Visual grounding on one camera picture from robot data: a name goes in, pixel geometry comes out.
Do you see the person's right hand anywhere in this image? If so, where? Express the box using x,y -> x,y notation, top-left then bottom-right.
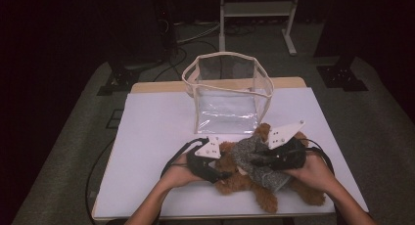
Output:
283,151 -> 341,196

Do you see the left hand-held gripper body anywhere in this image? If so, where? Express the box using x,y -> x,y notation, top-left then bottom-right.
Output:
186,135 -> 223,182

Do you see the person's left hand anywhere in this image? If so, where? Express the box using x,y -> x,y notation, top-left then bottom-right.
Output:
159,152 -> 217,191

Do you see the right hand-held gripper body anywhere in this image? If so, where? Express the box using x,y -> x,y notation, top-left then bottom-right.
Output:
264,119 -> 308,171

